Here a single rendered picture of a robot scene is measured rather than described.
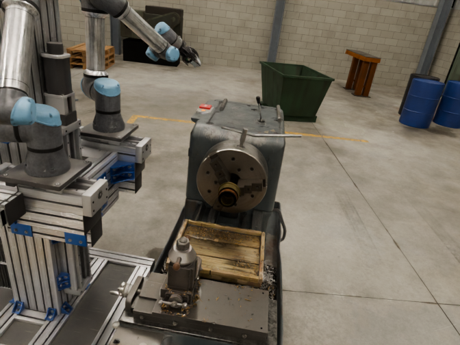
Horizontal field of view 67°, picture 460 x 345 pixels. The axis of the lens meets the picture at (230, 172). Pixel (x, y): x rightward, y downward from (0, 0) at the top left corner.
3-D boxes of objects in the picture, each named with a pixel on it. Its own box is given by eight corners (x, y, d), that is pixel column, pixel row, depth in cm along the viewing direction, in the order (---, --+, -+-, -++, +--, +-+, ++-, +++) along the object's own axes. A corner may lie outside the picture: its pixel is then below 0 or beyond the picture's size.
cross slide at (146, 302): (140, 278, 116) (140, 267, 114) (267, 301, 113) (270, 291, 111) (120, 318, 101) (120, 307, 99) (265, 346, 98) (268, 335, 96)
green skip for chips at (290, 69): (253, 103, 716) (259, 61, 679) (295, 105, 739) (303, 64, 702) (274, 124, 600) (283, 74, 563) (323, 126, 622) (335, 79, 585)
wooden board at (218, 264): (184, 226, 156) (185, 218, 154) (263, 239, 153) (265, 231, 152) (165, 271, 129) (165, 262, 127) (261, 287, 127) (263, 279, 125)
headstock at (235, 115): (202, 154, 230) (207, 96, 213) (274, 165, 227) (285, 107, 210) (180, 198, 177) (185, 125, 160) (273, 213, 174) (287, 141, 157)
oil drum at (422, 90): (393, 118, 739) (406, 76, 701) (419, 121, 742) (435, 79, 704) (406, 126, 686) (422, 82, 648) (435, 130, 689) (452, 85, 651)
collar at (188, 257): (172, 245, 103) (172, 237, 102) (198, 249, 102) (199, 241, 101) (164, 262, 96) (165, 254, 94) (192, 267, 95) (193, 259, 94)
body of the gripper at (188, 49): (188, 67, 201) (174, 54, 192) (185, 58, 206) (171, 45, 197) (198, 58, 199) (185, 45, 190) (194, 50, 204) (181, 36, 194)
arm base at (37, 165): (14, 173, 122) (10, 147, 117) (42, 157, 135) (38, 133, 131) (55, 180, 120) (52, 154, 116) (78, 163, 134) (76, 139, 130)
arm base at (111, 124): (86, 129, 166) (85, 109, 162) (101, 120, 179) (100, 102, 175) (116, 134, 165) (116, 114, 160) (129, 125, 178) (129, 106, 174)
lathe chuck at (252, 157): (194, 194, 167) (207, 134, 153) (258, 210, 167) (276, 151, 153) (190, 203, 159) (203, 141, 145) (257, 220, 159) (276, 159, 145)
